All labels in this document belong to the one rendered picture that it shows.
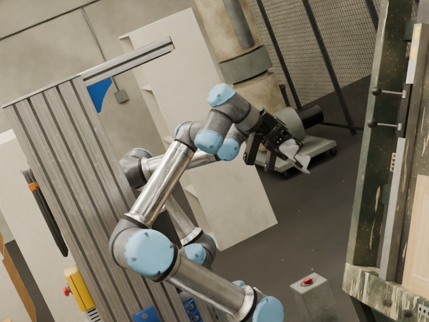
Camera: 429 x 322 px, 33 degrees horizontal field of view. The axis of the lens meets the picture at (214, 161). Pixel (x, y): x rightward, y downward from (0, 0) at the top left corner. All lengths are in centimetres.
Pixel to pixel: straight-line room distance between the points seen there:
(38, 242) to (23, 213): 20
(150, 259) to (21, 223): 281
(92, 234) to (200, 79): 413
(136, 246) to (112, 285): 44
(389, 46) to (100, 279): 146
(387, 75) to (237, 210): 370
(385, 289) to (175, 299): 83
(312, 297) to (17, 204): 232
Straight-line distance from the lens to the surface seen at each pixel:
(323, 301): 293
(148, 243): 192
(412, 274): 271
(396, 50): 302
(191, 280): 201
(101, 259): 233
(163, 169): 212
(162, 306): 238
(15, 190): 465
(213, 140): 204
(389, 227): 280
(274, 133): 216
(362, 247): 302
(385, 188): 300
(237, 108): 209
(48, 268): 476
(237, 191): 647
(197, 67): 630
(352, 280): 301
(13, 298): 657
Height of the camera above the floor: 210
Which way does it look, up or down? 12 degrees down
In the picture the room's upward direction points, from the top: 23 degrees counter-clockwise
